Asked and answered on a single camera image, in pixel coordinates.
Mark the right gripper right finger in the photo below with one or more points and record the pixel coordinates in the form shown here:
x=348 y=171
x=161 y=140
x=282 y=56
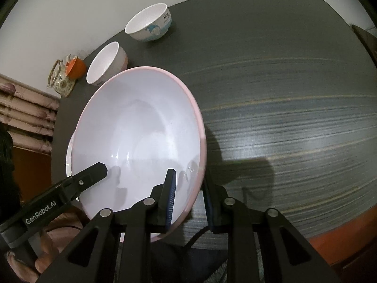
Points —
x=262 y=246

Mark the white plate pink flowers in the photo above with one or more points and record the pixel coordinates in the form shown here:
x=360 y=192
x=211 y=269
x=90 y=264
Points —
x=68 y=168

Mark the floral ceramic teapot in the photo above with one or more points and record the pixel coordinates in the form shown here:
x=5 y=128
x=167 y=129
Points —
x=58 y=79

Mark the pink bowl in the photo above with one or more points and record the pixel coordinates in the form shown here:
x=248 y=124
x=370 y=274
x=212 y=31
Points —
x=139 y=124

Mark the white Rabbit bowl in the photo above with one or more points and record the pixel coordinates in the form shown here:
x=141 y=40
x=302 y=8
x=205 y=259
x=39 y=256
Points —
x=111 y=60

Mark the white bowl blue print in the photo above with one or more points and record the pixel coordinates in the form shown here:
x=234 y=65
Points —
x=150 y=23

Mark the beige patterned curtain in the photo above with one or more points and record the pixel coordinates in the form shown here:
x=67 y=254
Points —
x=28 y=116

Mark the dark side shelf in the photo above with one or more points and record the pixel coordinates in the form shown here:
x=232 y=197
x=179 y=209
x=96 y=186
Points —
x=368 y=40

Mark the person's left hand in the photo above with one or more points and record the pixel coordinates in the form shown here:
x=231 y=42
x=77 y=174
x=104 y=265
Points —
x=48 y=254

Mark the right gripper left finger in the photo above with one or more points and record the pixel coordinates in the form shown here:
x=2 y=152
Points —
x=116 y=245

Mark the orange lidded teacup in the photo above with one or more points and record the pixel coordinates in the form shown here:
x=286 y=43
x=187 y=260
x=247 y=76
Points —
x=75 y=68

